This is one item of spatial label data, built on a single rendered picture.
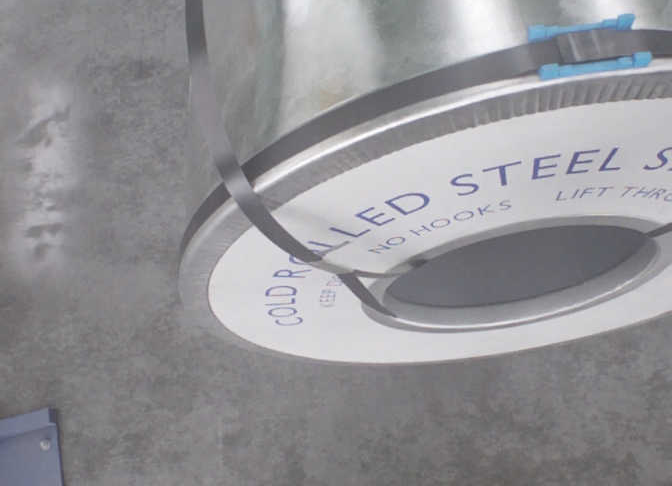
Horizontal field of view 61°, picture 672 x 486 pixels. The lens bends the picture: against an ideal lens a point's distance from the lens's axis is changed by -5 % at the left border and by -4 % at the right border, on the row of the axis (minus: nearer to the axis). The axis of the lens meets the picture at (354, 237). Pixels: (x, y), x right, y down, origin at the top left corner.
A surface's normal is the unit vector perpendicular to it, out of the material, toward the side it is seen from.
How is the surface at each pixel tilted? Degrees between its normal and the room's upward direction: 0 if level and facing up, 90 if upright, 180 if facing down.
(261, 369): 0
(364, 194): 90
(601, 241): 62
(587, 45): 2
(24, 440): 0
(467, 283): 12
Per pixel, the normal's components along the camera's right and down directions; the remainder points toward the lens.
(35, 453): -0.08, -0.41
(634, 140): 0.10, 0.90
